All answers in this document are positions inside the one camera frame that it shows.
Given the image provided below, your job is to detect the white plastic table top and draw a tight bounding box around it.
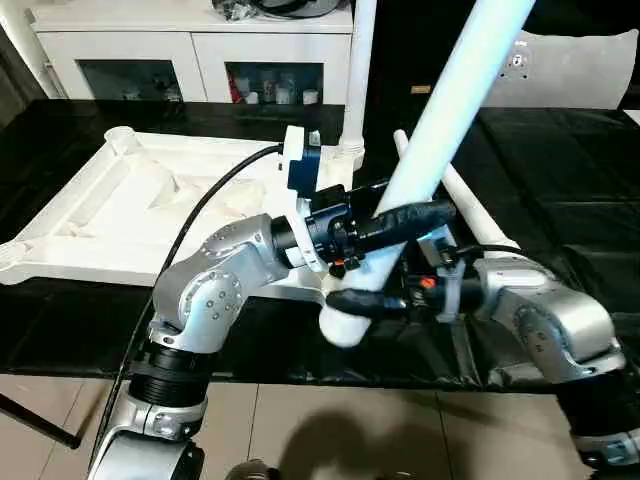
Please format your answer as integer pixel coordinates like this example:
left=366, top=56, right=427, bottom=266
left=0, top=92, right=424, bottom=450
left=0, top=126, right=372, bottom=321

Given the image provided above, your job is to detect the black work mat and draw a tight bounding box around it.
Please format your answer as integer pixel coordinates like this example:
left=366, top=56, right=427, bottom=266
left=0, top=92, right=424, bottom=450
left=0, top=97, right=640, bottom=394

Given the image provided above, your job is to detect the black furniture with yellow label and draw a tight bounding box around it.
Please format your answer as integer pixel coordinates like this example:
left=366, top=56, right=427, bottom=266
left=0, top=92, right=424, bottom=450
left=368, top=0, right=640, bottom=110

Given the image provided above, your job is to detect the grey cushion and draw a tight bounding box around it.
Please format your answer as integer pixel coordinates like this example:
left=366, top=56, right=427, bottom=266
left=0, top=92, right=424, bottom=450
left=478, top=27, right=640, bottom=112

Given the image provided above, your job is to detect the grey round cooker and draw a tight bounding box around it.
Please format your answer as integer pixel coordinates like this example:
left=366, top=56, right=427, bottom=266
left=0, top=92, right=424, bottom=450
left=248, top=0, right=352, bottom=17

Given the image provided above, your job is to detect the white glass-door cabinet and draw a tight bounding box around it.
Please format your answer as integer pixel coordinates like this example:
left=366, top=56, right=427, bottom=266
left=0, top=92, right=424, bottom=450
left=28, top=0, right=362, bottom=107

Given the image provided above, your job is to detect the grey pleated curtain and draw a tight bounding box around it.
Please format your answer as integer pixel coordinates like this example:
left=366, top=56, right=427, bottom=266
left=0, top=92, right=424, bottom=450
left=0, top=23, right=42, bottom=132

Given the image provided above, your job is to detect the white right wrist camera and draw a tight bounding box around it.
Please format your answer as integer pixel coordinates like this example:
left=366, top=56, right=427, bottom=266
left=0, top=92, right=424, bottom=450
left=416, top=223, right=477, bottom=322

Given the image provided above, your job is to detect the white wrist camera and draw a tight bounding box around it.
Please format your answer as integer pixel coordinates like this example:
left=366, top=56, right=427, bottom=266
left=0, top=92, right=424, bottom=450
left=416, top=223, right=477, bottom=322
left=276, top=125, right=332, bottom=274

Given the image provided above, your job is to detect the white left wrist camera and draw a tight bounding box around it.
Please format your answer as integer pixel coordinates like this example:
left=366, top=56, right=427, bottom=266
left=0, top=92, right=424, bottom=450
left=276, top=125, right=332, bottom=274

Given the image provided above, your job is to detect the black metal frame bar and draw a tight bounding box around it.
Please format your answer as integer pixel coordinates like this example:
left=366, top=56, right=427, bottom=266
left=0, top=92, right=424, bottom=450
left=0, top=391, right=82, bottom=450

